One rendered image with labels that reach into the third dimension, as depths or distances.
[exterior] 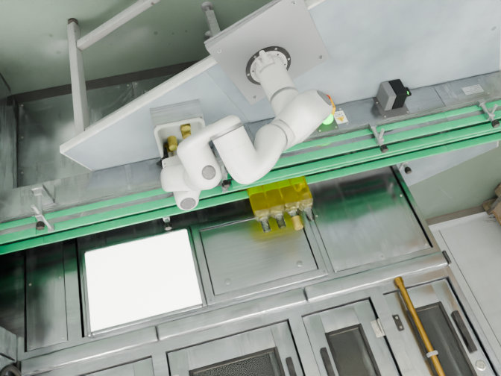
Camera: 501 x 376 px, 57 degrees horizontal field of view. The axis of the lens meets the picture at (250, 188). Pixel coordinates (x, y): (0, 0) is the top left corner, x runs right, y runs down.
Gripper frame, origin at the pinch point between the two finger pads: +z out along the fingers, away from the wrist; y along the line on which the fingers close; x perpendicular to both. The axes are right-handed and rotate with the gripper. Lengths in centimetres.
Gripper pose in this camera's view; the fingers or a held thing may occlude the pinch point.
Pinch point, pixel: (173, 151)
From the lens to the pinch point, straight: 170.9
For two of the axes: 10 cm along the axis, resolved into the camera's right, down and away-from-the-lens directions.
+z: -2.9, -6.4, 7.2
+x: -0.6, -7.4, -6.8
